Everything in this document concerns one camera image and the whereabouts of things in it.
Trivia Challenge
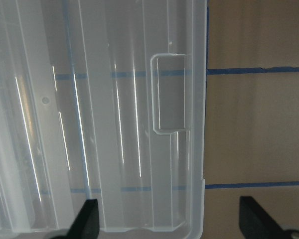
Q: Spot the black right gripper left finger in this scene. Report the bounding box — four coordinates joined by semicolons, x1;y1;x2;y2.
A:
45;199;100;239

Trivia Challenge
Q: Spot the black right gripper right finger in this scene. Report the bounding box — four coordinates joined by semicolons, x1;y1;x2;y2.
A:
240;196;299;239

